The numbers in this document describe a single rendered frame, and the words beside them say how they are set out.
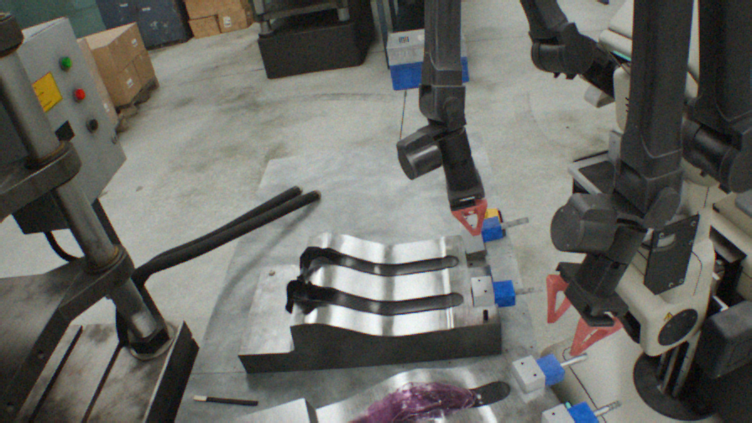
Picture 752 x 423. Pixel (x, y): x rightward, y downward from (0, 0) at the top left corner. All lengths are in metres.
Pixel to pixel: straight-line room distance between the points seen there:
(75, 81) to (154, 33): 6.62
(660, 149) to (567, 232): 0.15
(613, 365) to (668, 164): 1.10
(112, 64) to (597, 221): 4.96
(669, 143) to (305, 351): 0.71
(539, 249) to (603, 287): 1.76
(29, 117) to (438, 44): 0.71
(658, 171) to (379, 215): 0.88
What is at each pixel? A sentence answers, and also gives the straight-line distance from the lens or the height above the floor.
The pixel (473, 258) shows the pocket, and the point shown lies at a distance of 1.11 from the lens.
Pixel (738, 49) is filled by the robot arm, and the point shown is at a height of 1.38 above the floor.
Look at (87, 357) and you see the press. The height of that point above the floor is 0.79.
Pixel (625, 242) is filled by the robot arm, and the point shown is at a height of 1.16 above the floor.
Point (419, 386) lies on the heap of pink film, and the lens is 0.85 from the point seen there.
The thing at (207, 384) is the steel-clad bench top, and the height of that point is 0.80.
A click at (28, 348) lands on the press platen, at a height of 1.04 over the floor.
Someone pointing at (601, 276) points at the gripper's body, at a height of 1.11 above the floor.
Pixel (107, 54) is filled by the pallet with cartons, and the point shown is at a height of 0.65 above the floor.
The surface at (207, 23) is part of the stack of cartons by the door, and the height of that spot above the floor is 0.19.
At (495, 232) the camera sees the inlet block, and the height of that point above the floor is 0.97.
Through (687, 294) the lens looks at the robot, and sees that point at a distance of 1.15.
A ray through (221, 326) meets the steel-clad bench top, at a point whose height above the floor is 0.80.
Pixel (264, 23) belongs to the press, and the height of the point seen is 0.53.
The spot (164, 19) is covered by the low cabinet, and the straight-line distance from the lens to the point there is 7.81.
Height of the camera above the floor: 1.60
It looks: 34 degrees down
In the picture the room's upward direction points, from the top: 12 degrees counter-clockwise
